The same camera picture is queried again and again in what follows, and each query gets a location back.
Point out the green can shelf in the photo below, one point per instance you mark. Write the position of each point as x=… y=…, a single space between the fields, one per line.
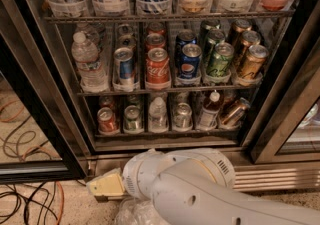
x=132 y=119
x=220 y=59

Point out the middle wire shelf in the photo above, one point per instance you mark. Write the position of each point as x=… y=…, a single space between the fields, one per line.
x=169 y=90

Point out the large water bottle middle shelf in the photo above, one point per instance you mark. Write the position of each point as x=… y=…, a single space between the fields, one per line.
x=89 y=64

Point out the gold can middle rear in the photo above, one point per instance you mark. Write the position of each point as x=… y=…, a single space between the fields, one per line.
x=237 y=27

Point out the brown juice bottle white cap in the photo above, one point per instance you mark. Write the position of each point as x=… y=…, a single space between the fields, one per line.
x=209 y=111

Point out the red Coca-Cola can front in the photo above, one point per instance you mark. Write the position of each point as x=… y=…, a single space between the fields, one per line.
x=157 y=66

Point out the silver can bottom shelf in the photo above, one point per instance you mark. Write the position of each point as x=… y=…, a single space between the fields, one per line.
x=182 y=117

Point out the tilted bronze can bottom shelf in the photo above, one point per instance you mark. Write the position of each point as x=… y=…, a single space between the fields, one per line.
x=235 y=112

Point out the blue silver can middle shelf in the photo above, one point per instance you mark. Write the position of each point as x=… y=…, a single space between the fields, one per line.
x=124 y=66

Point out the green can middle shelf front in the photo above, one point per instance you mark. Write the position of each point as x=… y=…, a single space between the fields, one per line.
x=220 y=59

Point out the gold can middle shelf front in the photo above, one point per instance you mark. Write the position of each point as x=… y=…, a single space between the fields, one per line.
x=252 y=62

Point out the right glass fridge door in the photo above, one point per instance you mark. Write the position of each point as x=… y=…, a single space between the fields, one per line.
x=288 y=93

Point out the left glass fridge door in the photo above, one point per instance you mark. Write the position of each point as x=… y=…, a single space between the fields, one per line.
x=42 y=136

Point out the blue Pepsi can front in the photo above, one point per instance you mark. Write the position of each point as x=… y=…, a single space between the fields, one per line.
x=189 y=61

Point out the clear plastic bag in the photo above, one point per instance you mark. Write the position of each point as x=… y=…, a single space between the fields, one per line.
x=133 y=211

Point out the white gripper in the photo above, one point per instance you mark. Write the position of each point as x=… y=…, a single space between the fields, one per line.
x=141 y=177

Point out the glass fridge door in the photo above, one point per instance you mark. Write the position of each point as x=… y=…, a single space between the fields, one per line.
x=42 y=136
x=288 y=93

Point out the steel fridge bottom grille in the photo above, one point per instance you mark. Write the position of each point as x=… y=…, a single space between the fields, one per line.
x=249 y=177

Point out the small water bottle bottom shelf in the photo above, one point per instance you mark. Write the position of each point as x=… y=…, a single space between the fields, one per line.
x=157 y=116

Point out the red can middle rear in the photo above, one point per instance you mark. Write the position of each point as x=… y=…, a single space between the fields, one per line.
x=156 y=27

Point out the top wire shelf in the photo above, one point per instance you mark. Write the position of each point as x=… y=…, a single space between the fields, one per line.
x=170 y=17

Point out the green can bottom shelf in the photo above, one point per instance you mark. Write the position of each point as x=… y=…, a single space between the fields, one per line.
x=132 y=119

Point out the wire shelf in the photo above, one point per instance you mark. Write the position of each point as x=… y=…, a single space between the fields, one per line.
x=169 y=90
x=170 y=17

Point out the red can bottom shelf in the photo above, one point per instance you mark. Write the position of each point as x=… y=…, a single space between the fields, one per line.
x=107 y=122

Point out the green can middle rear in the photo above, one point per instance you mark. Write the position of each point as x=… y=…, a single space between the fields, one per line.
x=206 y=26

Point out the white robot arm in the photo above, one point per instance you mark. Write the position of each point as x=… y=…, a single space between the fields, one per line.
x=195 y=187

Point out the blue pepsi can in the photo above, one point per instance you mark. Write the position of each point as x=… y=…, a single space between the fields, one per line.
x=185 y=36
x=189 y=61

